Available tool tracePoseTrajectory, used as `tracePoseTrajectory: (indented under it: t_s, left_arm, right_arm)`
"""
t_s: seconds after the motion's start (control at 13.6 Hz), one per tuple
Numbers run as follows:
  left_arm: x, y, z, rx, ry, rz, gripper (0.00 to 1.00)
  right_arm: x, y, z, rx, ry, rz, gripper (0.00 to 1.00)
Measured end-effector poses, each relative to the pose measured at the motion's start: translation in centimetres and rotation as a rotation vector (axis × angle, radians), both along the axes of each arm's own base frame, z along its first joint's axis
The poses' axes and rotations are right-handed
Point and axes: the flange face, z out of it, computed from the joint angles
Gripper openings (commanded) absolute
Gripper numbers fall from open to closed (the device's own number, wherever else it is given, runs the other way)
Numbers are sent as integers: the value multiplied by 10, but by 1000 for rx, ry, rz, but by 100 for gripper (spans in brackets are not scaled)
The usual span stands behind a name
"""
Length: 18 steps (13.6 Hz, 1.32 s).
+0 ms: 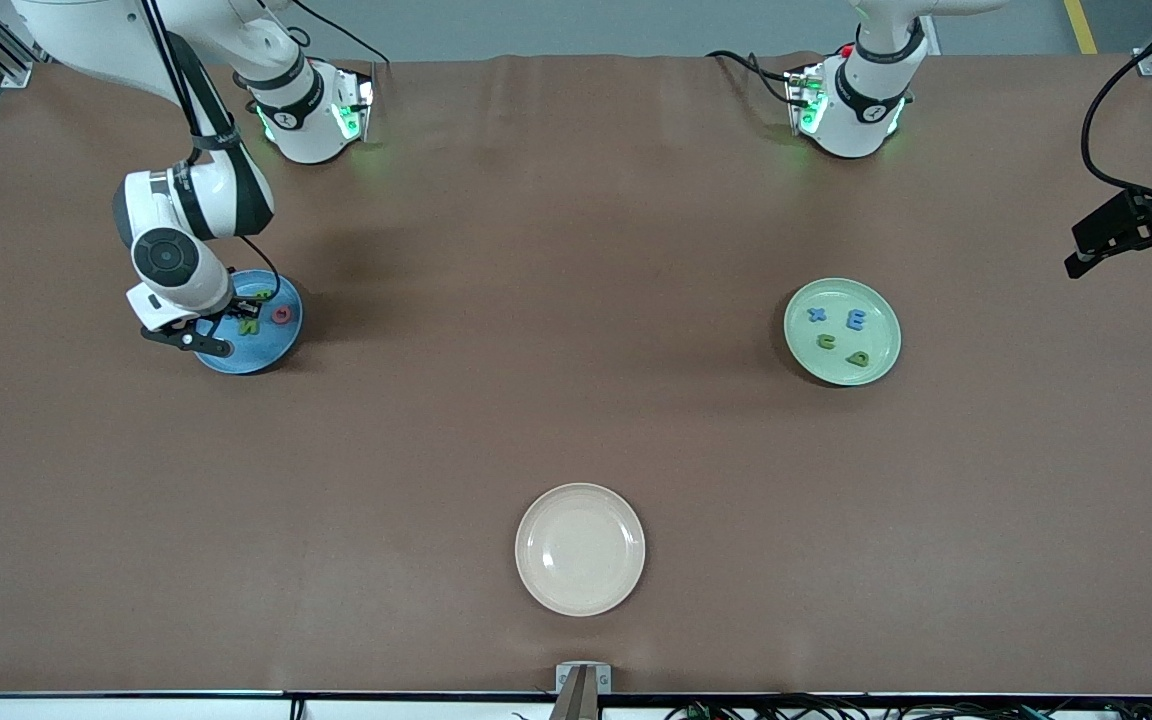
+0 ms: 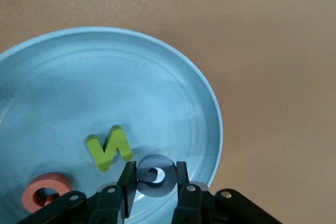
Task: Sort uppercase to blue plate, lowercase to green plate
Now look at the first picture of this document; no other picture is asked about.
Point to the green plate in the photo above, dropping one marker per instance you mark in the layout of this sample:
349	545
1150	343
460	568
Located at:
876	335

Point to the blue plate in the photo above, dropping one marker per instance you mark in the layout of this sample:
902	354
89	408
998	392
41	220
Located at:
271	352

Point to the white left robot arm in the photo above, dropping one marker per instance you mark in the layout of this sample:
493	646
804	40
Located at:
866	100

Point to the cream plate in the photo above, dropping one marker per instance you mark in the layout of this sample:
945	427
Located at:
580	550

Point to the brown table mat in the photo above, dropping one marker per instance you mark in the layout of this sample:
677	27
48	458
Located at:
236	550

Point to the blue foam letter m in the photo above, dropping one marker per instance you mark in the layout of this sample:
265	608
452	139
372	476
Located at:
855	320

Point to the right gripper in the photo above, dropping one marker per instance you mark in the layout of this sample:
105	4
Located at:
236	312

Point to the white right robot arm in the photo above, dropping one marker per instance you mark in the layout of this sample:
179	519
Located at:
191	200

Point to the blue foam letter x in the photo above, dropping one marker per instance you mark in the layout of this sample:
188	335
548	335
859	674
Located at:
817	315

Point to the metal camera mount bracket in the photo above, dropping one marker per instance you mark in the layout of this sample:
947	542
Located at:
583	680

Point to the pink foam letter Q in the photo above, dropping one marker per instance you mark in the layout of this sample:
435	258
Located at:
276	314

